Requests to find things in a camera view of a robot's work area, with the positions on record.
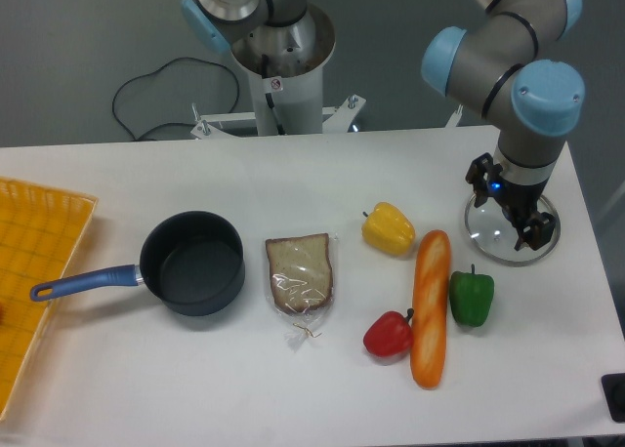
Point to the green bell pepper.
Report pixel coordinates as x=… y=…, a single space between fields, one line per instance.
x=470 y=295

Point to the black device at table edge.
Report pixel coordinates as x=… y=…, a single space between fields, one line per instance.
x=614 y=393

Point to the yellow bell pepper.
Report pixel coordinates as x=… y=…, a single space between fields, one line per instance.
x=388 y=230

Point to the dark saucepan with blue handle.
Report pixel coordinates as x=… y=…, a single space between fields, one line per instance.
x=193 y=262

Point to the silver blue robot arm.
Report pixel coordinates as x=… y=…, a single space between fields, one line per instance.
x=496 y=71

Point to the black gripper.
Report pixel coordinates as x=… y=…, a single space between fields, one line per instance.
x=517 y=201

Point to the orange baguette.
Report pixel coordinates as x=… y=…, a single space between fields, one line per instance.
x=429 y=302

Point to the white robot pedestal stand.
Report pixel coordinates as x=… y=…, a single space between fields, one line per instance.
x=284 y=69

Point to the red bell pepper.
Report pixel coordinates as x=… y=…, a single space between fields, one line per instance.
x=390 y=335

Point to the glass pot lid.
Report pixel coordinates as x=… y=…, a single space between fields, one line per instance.
x=494 y=236

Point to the yellow woven basket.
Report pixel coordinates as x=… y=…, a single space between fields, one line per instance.
x=41 y=228

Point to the toast slice in plastic bag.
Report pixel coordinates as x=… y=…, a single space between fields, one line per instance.
x=301 y=283

